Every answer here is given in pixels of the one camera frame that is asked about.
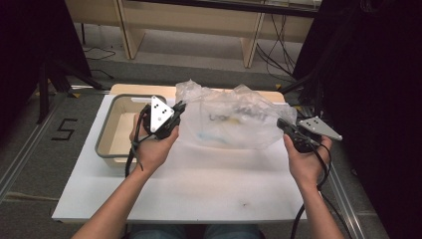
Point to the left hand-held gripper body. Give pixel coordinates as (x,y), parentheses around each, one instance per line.
(159,114)

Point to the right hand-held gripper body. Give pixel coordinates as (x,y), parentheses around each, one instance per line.
(315,127)

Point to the beige basket with grey rim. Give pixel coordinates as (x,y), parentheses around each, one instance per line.
(117,132)

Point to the clear plastic bag yellow smiley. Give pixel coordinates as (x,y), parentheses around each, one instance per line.
(232,113)

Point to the person's left hand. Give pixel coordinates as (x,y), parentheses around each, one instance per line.
(152,152)

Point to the person's right hand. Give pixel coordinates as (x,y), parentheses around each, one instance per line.
(308,169)

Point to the black metal stand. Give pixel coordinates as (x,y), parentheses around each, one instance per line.
(316,96)

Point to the black curtain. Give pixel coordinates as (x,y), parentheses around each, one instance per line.
(30,33)
(381,99)

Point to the white board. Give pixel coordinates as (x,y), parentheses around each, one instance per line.
(215,186)

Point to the beige wooden desk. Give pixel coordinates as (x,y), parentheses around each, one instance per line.
(185,20)

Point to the black tripod stand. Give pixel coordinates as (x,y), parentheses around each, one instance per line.
(44,89)

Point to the person's legs in jeans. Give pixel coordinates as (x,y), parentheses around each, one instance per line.
(156,232)

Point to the metal floor rail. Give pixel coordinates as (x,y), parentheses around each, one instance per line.
(30,142)
(345,205)

